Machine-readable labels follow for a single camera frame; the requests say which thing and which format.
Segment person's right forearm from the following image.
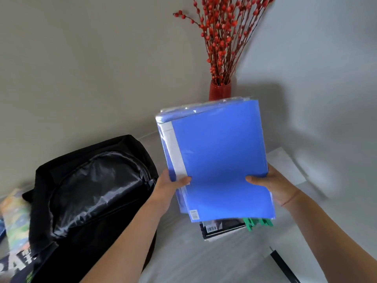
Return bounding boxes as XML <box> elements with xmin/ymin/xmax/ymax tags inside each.
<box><xmin>281</xmin><ymin>190</ymin><xmax>377</xmax><ymax>283</ymax></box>

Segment dark blue basketball magazine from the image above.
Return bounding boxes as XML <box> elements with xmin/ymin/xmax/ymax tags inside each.
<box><xmin>0</xmin><ymin>246</ymin><xmax>40</xmax><ymax>283</ymax></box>

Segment red string bracelet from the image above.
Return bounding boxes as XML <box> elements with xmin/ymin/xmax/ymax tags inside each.
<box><xmin>280</xmin><ymin>190</ymin><xmax>301</xmax><ymax>207</ymax></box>

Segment red vase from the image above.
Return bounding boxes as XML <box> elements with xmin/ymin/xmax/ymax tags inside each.
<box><xmin>208</xmin><ymin>79</ymin><xmax>232</xmax><ymax>101</ymax></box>

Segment pastel colourful pencil pouch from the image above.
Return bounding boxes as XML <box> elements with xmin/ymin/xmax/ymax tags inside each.
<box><xmin>0</xmin><ymin>188</ymin><xmax>32</xmax><ymax>257</ymax></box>

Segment black backpack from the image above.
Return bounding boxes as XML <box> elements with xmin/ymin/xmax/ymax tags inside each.
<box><xmin>22</xmin><ymin>134</ymin><xmax>159</xmax><ymax>283</ymax></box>

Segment person's left forearm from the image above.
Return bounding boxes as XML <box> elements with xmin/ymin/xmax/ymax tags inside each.
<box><xmin>81</xmin><ymin>200</ymin><xmax>165</xmax><ymax>283</ymax></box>

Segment person's right hand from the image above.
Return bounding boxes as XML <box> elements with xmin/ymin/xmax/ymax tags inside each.
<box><xmin>245</xmin><ymin>164</ymin><xmax>301</xmax><ymax>207</ymax></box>

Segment blue folder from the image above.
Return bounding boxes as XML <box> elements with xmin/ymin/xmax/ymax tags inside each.
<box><xmin>155</xmin><ymin>96</ymin><xmax>276</xmax><ymax>224</ymax></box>

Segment reaching hands cover magazine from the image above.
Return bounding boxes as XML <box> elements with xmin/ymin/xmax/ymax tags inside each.
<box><xmin>199</xmin><ymin>218</ymin><xmax>247</xmax><ymax>241</ymax></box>

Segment red berry branches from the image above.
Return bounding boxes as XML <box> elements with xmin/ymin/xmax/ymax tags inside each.
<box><xmin>173</xmin><ymin>0</ymin><xmax>276</xmax><ymax>86</ymax></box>

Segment person's left hand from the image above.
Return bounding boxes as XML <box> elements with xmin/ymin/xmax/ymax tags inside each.
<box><xmin>152</xmin><ymin>168</ymin><xmax>192</xmax><ymax>214</ymax></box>

